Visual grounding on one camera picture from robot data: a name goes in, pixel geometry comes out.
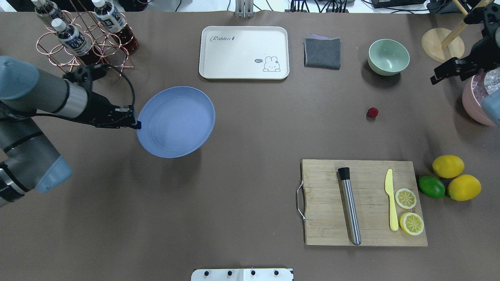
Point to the black gripper body near rack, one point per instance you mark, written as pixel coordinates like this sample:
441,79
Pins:
98,110

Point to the steel muddler black tip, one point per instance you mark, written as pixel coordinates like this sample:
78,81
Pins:
350,209

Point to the black gripper body near lemons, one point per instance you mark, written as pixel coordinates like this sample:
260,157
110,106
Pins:
483,53

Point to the blue plate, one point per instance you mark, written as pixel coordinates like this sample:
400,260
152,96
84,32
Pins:
176,122

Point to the grey folded cloth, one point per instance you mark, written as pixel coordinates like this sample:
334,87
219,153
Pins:
322,52

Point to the copper wire bottle rack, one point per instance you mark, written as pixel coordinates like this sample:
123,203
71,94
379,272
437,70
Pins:
109,51

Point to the lower left drink bottle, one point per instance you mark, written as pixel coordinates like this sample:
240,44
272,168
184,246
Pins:
113,22

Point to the lower lemon half slice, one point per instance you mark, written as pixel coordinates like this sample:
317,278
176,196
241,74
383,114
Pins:
405,198

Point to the upper lemon half slice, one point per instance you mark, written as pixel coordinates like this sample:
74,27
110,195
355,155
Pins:
411,223

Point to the lower whole yellow lemon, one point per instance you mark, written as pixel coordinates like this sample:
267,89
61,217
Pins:
448,166

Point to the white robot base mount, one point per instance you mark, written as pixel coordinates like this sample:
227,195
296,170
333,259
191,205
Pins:
241,274

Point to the top drink bottle white cap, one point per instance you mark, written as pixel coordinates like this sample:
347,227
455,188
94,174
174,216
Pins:
75,41

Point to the pink ice bucket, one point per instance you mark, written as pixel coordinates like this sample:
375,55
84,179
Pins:
481,99

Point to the grey robot arm near rack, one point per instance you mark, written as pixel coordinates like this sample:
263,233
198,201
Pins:
32,161

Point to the red strawberry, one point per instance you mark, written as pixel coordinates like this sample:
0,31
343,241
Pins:
372,112

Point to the yellow plastic knife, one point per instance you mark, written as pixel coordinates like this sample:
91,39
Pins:
388,187

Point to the lemon half slice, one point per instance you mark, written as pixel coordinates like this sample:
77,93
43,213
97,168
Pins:
405,198
411,223

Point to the green lime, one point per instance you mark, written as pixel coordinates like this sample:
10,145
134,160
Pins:
431,186

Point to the light green bowl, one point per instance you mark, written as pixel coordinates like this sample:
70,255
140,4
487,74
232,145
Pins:
388,57

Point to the wooden round stand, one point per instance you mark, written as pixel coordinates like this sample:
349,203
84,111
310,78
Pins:
442,44

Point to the wooden cutting board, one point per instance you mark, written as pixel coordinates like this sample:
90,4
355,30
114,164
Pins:
325,219

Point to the black gripper finger rack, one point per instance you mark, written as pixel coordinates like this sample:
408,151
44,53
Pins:
127,110
136,126

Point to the black gripper finger lemons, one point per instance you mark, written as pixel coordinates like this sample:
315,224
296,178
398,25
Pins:
441,73

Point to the cream rabbit tray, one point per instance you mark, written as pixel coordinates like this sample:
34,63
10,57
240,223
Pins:
244,53

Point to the whole yellow lemon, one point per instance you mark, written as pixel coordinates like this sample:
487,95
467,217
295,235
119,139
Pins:
448,166
464,188

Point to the upper whole yellow lemon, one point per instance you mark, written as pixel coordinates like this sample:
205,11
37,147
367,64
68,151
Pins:
464,188

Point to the lower right drink bottle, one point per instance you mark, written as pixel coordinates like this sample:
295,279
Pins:
47,11

